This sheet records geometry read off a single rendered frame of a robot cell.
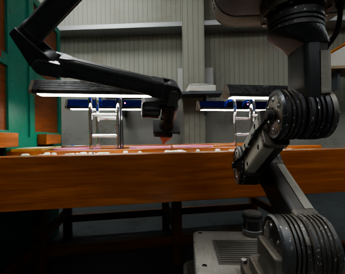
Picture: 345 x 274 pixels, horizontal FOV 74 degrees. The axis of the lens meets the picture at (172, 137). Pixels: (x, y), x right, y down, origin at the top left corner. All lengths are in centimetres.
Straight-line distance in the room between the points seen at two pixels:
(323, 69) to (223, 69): 306
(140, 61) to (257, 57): 170
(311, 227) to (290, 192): 12
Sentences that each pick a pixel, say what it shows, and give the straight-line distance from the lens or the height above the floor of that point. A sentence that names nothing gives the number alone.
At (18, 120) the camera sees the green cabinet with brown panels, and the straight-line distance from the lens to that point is 158.
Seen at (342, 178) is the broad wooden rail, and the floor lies 64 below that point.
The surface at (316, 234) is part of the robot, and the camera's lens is 57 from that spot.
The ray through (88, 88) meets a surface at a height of 107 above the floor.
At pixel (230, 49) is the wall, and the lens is 368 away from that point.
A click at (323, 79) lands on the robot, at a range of 55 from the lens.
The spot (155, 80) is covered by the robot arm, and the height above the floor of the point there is 101.
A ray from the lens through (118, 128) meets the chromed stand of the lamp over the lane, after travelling 135.
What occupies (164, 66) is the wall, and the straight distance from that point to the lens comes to 355.
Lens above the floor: 83
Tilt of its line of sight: level
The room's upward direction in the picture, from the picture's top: 1 degrees counter-clockwise
